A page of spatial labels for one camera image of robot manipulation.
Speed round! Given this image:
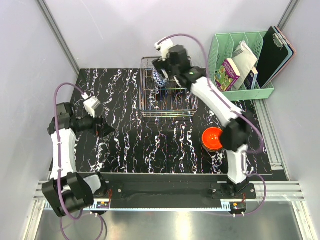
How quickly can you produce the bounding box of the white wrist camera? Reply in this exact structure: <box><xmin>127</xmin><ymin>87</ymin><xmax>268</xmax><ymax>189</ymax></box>
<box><xmin>83</xmin><ymin>96</ymin><xmax>104</xmax><ymax>118</ymax></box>
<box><xmin>154</xmin><ymin>39</ymin><xmax>174</xmax><ymax>60</ymax></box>

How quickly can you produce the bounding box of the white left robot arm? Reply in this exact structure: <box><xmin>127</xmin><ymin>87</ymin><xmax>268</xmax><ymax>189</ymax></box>
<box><xmin>42</xmin><ymin>102</ymin><xmax>115</xmax><ymax>218</ymax></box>

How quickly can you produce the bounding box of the black marble pattern mat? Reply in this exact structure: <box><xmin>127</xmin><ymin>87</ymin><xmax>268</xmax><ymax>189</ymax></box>
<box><xmin>51</xmin><ymin>68</ymin><xmax>272</xmax><ymax>176</ymax></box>

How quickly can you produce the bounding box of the chrome wire dish rack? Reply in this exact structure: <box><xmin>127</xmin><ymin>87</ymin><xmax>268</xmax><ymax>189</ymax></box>
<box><xmin>139</xmin><ymin>56</ymin><xmax>199</xmax><ymax>118</ymax></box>

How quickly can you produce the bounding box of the orange glossy bowl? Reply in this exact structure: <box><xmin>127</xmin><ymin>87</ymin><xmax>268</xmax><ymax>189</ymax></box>
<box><xmin>201</xmin><ymin>127</ymin><xmax>223</xmax><ymax>152</ymax></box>

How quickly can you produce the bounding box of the pink blue clipboards stack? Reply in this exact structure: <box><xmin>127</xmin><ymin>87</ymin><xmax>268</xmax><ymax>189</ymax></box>
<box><xmin>270</xmin><ymin>26</ymin><xmax>297</xmax><ymax>80</ymax></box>

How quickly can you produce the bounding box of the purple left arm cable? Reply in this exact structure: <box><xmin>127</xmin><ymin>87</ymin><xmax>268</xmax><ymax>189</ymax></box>
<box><xmin>53</xmin><ymin>83</ymin><xmax>108</xmax><ymax>240</ymax></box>

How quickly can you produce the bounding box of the purple green book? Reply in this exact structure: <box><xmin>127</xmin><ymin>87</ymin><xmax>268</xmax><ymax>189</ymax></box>
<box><xmin>214</xmin><ymin>58</ymin><xmax>241</xmax><ymax>92</ymax></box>

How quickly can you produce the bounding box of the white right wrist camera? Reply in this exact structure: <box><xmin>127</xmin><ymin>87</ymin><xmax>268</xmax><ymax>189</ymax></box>
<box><xmin>154</xmin><ymin>39</ymin><xmax>174</xmax><ymax>60</ymax></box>

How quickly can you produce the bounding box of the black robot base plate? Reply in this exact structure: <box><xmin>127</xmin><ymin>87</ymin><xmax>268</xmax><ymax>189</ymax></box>
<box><xmin>101</xmin><ymin>173</ymin><xmax>257</xmax><ymax>212</ymax></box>

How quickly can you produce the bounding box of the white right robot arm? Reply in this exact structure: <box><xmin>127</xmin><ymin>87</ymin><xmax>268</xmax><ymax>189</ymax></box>
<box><xmin>152</xmin><ymin>42</ymin><xmax>252</xmax><ymax>199</ymax></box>

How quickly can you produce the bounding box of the green plastic file organizer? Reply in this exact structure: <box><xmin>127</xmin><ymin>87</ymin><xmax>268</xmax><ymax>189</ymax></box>
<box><xmin>206</xmin><ymin>30</ymin><xmax>275</xmax><ymax>103</ymax></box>

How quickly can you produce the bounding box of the white padded envelope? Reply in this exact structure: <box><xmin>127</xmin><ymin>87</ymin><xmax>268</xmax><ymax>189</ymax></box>
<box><xmin>232</xmin><ymin>40</ymin><xmax>258</xmax><ymax>91</ymax></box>

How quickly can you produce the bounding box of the black clipboard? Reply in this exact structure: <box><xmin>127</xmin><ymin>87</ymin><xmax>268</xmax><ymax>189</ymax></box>
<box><xmin>256</xmin><ymin>26</ymin><xmax>288</xmax><ymax>88</ymax></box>

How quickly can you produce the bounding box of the dark blue book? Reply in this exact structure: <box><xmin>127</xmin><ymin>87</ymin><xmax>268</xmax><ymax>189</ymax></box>
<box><xmin>244</xmin><ymin>67</ymin><xmax>258</xmax><ymax>90</ymax></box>

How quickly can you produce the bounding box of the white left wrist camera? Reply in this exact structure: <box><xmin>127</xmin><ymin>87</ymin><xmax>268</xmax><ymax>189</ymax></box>
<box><xmin>83</xmin><ymin>96</ymin><xmax>104</xmax><ymax>118</ymax></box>

